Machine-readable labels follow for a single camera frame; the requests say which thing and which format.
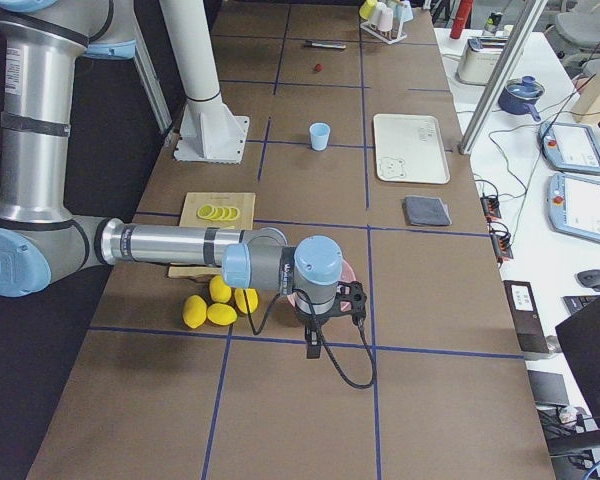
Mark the yellow cup on rack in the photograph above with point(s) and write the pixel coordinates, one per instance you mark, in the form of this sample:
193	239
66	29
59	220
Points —
367	8

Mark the yellow lemon one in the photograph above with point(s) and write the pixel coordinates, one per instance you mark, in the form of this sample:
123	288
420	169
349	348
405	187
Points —
194	311

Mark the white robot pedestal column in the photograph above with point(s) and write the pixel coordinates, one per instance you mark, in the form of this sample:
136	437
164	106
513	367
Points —
209	132

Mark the yellow lemon two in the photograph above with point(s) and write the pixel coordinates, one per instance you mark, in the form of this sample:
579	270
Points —
221	314

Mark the steel muddler black tip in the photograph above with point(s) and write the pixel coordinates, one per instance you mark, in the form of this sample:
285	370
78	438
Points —
325	45

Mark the pink bowl of ice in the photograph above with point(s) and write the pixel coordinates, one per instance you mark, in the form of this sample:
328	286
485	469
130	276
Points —
348	275

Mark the yellow lemon four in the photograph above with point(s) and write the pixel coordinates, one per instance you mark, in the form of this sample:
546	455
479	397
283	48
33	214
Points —
246	300

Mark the teach pendant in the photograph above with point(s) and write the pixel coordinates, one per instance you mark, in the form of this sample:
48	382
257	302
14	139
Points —
574	206
570	147

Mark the aluminium frame post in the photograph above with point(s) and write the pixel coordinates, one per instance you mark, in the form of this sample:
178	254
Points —
502	72

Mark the cream bear tray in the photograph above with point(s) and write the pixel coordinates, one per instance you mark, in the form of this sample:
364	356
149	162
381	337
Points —
409	149

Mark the near teach pendant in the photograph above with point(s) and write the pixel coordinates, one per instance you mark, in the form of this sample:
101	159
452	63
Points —
574	206

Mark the grey folded cloth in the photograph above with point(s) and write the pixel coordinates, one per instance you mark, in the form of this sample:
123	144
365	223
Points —
426	211

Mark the bamboo cutting board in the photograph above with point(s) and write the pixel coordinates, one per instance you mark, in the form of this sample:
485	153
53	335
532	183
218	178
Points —
193	200

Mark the black monitor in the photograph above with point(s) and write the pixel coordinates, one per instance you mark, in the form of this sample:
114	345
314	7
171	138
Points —
579	338

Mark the blue pot with lid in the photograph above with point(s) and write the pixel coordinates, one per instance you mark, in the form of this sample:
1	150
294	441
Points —
520	95

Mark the yellow lemon three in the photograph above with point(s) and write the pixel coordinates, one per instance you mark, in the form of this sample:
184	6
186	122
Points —
219	291

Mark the white wire cup rack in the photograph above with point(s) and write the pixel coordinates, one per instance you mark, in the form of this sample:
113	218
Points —
389	37

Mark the light blue cup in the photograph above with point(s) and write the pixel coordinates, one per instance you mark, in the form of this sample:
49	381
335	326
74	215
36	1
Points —
319	133

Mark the orange black power strip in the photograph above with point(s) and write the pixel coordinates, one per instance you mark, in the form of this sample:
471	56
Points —
499	233

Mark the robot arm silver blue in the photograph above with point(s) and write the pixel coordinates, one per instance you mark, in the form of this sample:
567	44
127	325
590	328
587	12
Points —
41	241

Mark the black keyboard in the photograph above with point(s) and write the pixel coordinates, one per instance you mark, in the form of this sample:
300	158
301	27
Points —
575	303

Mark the far teach pendant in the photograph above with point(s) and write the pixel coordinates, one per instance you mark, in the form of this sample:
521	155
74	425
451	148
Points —
570	147

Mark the black box white label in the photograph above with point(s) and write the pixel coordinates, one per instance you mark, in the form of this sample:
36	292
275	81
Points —
525	317

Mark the black camera mount wrist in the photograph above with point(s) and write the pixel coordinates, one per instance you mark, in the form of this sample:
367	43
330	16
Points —
350	300

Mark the cream toaster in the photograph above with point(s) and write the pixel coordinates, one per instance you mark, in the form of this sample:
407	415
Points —
479	58

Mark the pink cup on rack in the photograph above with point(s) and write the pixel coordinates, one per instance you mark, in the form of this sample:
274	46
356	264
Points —
382	18

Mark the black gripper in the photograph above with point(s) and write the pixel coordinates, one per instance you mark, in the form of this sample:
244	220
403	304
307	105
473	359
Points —
310	318

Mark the red bottle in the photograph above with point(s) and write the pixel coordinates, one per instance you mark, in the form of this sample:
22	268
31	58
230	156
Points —
461	18

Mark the black computer mouse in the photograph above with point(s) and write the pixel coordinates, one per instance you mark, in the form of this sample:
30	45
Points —
589	279

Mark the yellow lemon slices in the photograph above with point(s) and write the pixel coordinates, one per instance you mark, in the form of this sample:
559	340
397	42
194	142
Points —
220	213

